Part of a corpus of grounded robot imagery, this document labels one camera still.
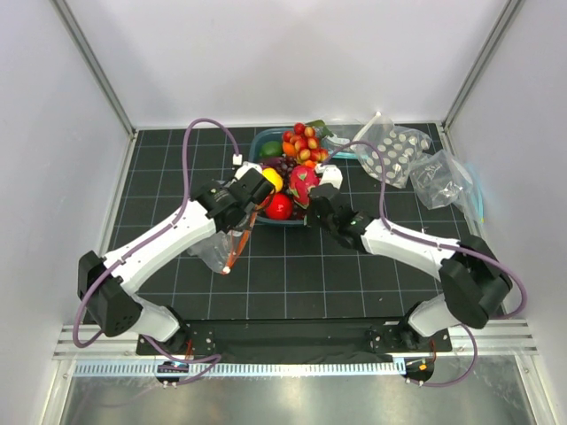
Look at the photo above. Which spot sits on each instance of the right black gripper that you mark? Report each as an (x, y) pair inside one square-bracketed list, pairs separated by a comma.
[(310, 213)]

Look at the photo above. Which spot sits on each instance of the yellow pear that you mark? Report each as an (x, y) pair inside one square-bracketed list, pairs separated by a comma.
[(274, 178)]

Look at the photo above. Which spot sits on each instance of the red apple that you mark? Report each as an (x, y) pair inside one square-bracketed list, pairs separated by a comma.
[(280, 207)]

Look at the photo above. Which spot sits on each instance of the pink dragon fruit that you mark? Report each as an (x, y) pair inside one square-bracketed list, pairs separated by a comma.
[(302, 180)]

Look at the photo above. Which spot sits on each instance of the orange zipper clear bag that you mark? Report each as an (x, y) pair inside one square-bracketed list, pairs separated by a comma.
[(221, 251)]

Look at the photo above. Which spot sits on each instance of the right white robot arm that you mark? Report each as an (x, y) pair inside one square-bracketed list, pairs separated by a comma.
[(473, 286)]

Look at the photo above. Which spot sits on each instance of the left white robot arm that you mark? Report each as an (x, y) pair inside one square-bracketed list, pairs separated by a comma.
[(107, 285)]

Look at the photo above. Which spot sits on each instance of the teal zipper flat bag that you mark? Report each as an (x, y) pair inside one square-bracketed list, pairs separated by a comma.
[(343, 132)]

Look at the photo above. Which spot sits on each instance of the polka dot zip bag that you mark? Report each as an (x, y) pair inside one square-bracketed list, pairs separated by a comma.
[(386, 150)]

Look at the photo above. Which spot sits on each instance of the blue zipper clear bag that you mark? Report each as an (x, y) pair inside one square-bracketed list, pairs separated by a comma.
[(440, 180)]

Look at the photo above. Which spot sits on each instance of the purple grape bunch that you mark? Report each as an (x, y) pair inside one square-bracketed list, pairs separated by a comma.
[(284, 165)]

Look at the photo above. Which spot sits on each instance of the green lime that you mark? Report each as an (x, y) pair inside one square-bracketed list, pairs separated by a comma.
[(271, 149)]

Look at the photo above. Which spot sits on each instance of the orange tangerine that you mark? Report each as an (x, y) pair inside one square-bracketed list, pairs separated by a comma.
[(289, 149)]

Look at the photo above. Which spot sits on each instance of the teal plastic basket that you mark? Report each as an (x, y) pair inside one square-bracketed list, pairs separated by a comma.
[(283, 221)]

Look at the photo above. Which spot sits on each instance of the black grid mat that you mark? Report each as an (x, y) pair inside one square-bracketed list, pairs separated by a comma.
[(284, 272)]

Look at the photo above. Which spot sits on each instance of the red cherry bunch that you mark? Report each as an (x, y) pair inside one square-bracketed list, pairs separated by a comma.
[(308, 141)]

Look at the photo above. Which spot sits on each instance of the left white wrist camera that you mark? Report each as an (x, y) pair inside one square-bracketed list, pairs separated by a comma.
[(241, 167)]

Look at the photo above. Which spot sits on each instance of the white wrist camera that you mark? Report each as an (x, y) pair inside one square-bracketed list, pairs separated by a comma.
[(241, 167), (329, 174)]

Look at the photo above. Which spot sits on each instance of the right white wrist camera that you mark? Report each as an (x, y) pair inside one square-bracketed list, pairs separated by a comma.
[(329, 174)]

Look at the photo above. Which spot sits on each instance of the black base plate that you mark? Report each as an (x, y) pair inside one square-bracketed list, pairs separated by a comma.
[(308, 341)]

